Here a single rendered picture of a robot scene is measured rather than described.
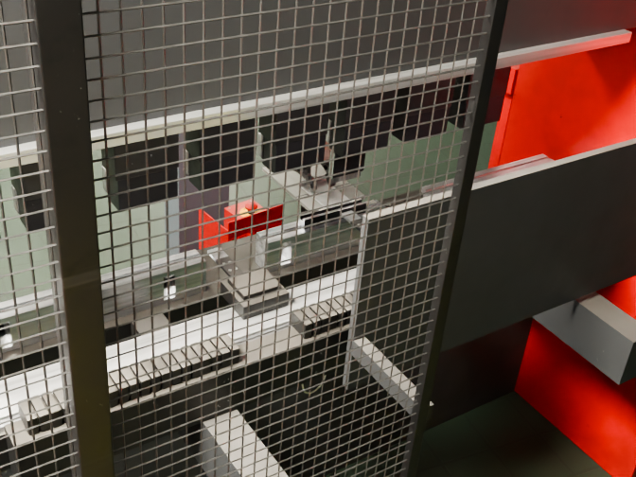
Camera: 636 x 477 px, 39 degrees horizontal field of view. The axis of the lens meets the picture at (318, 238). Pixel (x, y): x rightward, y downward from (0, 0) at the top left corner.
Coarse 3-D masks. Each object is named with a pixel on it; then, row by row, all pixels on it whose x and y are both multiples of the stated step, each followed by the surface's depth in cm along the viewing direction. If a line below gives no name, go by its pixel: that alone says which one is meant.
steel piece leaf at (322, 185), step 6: (318, 180) 249; (324, 180) 251; (306, 186) 247; (318, 186) 248; (324, 186) 248; (312, 192) 245; (318, 192) 245; (330, 192) 246; (336, 192) 246; (318, 198) 243; (324, 198) 243; (330, 198) 243; (336, 198) 243
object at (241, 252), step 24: (240, 240) 245; (216, 264) 235; (240, 264) 236; (312, 264) 238; (336, 264) 242; (216, 288) 226; (144, 312) 215; (192, 312) 221; (120, 336) 212; (0, 360) 198; (48, 360) 204
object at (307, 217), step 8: (360, 200) 244; (328, 208) 239; (336, 208) 241; (344, 208) 239; (352, 208) 241; (360, 208) 243; (304, 216) 235; (320, 216) 236; (328, 216) 237; (336, 216) 239; (304, 224) 234; (320, 224) 237
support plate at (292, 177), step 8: (264, 168) 254; (312, 168) 257; (320, 168) 257; (272, 176) 251; (280, 176) 252; (288, 176) 252; (296, 176) 252; (280, 184) 248; (288, 184) 248; (336, 184) 250; (288, 192) 246; (296, 192) 245; (304, 192) 245; (344, 192) 247; (352, 192) 247; (360, 192) 247; (304, 200) 241; (312, 200) 242
